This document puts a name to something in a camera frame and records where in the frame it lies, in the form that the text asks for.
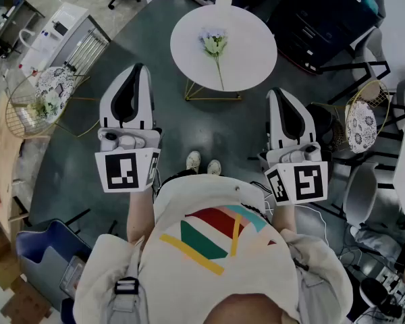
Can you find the person's white shoe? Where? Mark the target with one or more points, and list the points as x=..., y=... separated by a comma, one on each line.
x=214, y=167
x=193, y=162

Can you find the grey office chair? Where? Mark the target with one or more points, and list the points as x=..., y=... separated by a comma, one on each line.
x=373, y=49
x=359, y=194

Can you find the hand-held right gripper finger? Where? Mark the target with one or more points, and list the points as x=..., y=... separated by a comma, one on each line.
x=273, y=123
x=310, y=130

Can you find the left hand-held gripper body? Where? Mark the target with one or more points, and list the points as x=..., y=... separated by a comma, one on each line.
x=121, y=172

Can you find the small dark phone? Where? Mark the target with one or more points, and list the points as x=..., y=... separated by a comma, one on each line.
x=59, y=89

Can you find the floral round seat cushion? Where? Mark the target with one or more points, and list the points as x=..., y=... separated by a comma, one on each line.
x=59, y=78
x=360, y=127

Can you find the white round table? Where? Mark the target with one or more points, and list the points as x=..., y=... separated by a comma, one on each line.
x=249, y=52

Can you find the person's right white shoe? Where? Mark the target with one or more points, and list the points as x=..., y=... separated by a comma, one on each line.
x=214, y=167

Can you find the small black device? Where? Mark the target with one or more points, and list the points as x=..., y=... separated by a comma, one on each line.
x=60, y=28

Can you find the person's white printed shirt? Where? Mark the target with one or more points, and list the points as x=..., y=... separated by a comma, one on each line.
x=189, y=282

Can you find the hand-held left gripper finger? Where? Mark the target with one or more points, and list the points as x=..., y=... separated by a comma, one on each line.
x=105, y=115
x=146, y=110

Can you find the white flower bunch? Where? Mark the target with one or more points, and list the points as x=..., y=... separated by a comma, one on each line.
x=47, y=105

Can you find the black jacket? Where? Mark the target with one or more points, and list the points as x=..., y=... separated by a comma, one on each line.
x=324, y=127

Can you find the brown cardboard boxes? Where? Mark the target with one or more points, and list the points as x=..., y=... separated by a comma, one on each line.
x=23, y=302

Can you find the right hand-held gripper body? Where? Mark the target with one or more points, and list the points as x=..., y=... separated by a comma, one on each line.
x=307, y=181

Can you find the person's right forearm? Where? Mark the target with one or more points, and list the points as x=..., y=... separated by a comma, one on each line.
x=283, y=218

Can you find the blue bin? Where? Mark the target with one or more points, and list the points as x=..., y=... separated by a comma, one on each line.
x=44, y=248

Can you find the person's left white shoe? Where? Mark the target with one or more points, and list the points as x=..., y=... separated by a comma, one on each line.
x=193, y=162

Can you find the light wooden desk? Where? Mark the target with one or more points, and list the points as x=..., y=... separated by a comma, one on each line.
x=1, y=167

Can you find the pale blue flowers bunch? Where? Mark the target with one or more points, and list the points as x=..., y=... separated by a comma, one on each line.
x=213, y=44

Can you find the white counter cabinet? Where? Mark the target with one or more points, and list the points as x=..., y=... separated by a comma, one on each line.
x=67, y=15

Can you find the person's left forearm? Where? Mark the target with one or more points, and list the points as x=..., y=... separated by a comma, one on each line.
x=140, y=218

